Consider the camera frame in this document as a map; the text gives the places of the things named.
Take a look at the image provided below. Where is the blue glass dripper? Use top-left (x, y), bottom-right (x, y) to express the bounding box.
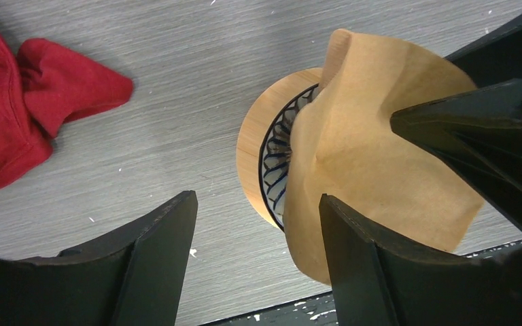
top-left (258, 84), bottom-right (318, 230)

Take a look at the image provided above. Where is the red cloth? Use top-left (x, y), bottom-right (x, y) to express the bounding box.
top-left (0, 35), bottom-right (134, 189)

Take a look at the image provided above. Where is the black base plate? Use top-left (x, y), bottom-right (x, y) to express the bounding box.
top-left (220, 240), bottom-right (522, 325)

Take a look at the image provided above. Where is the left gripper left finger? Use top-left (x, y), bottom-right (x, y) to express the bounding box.
top-left (0, 191), bottom-right (198, 325)

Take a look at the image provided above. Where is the wooden dripper ring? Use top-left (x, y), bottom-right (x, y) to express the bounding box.
top-left (236, 67), bottom-right (324, 230)

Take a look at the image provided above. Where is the brown paper coffee filter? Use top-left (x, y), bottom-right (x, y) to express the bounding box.
top-left (283, 29), bottom-right (484, 284)

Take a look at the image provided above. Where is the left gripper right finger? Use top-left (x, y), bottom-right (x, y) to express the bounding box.
top-left (319, 194), bottom-right (522, 325)

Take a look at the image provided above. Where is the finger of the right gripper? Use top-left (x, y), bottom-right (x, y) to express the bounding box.
top-left (446, 14), bottom-right (522, 88)
top-left (390, 79), bottom-right (522, 231)

